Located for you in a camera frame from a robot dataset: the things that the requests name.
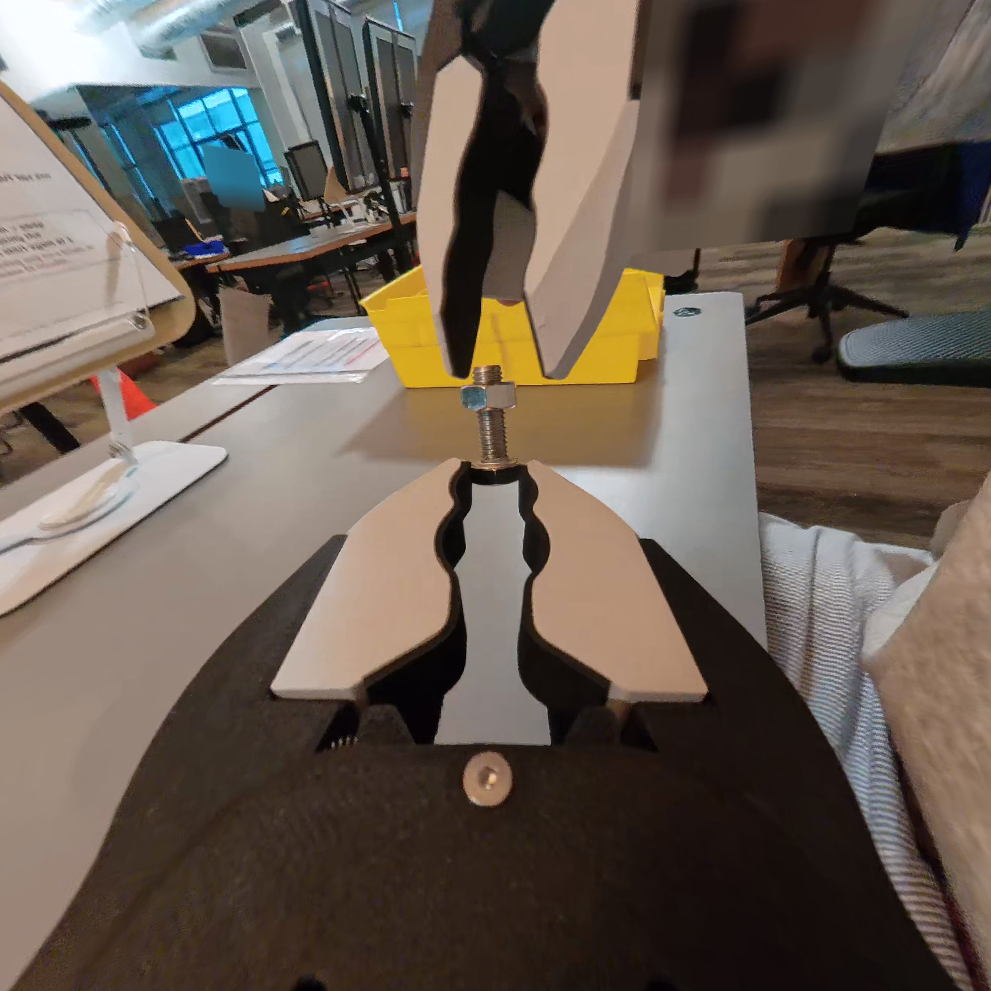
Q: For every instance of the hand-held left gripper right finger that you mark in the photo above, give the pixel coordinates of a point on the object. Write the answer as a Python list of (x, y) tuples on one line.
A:
[(611, 611)]

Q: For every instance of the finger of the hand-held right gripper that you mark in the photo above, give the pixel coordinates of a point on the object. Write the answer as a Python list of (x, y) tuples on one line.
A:
[(443, 193), (588, 170)]

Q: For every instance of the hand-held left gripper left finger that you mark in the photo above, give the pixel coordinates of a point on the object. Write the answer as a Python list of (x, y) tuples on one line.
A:
[(379, 604)]

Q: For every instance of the yellow plastic bin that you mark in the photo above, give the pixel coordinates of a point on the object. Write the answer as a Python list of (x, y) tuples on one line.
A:
[(402, 333)]

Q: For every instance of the steel bolt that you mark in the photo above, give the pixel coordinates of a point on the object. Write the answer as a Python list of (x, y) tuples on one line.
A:
[(492, 437)]

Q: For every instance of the steel hex nut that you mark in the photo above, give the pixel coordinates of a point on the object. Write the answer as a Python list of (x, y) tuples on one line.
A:
[(488, 397)]

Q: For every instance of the person's right forearm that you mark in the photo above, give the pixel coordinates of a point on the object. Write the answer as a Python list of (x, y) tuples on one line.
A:
[(937, 70)]

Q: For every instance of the grey desk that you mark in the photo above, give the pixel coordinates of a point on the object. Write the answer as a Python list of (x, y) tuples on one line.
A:
[(232, 542)]

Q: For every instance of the wooden work table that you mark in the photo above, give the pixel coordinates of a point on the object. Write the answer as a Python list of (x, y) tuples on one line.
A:
[(325, 248)]

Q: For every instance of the person's striped shirt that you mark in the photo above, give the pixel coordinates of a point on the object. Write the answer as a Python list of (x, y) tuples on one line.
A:
[(821, 619)]

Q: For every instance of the laminated paper sheet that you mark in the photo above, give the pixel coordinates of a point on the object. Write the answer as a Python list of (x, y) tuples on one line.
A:
[(310, 356)]

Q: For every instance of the blue screen panel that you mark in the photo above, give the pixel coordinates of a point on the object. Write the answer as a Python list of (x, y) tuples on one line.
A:
[(232, 178)]

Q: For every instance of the large window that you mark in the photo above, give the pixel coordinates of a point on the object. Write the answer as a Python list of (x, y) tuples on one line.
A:
[(209, 124)]

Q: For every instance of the document stand with white base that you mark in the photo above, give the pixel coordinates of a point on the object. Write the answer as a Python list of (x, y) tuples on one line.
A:
[(147, 480)]

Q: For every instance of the orange cone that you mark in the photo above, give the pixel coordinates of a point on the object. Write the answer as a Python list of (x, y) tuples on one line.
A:
[(131, 399)]

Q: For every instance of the black mesh office chair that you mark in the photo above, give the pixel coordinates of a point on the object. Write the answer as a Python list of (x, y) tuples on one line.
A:
[(913, 348)]

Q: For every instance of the blue jacket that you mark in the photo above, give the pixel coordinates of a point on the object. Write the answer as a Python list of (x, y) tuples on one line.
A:
[(977, 193)]

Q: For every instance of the white instruction sheet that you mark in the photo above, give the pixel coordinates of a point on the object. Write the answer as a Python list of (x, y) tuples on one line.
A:
[(46, 255)]

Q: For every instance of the silver ceiling duct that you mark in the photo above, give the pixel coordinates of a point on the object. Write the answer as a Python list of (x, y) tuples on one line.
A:
[(201, 23)]

